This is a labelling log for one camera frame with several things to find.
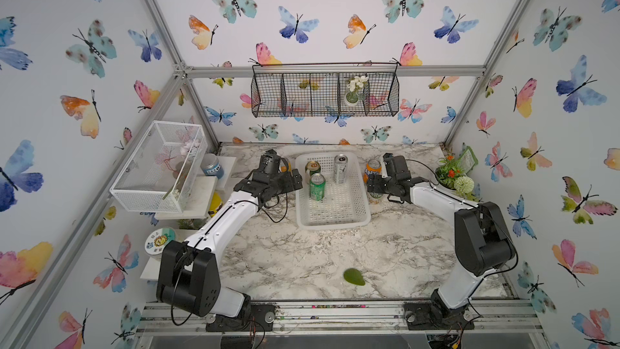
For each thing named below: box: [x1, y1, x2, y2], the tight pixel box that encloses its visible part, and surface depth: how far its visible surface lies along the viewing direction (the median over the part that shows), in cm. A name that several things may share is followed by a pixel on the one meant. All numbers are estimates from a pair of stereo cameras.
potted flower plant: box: [435, 155, 482, 202], surface depth 91 cm
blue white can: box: [200, 152, 225, 180], surface depth 86 cm
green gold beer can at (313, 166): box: [305, 160, 322, 177], surface depth 100 cm
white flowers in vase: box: [345, 75, 369, 104], surface depth 90 cm
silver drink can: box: [333, 153, 349, 185], surface depth 98 cm
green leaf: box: [343, 268, 366, 286], surface depth 83 cm
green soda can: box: [309, 172, 327, 202], surface depth 96 cm
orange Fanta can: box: [362, 158, 382, 184], surface depth 101 cm
